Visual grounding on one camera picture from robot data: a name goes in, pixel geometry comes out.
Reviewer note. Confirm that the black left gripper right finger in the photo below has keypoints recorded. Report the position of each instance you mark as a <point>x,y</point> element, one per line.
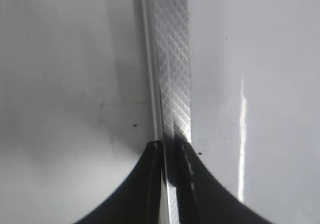
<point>215,194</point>

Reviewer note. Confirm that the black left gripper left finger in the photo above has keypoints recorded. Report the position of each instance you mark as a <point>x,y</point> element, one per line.
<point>137,199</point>

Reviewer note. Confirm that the white board with aluminium frame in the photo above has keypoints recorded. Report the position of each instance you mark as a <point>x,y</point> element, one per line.
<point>86,84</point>

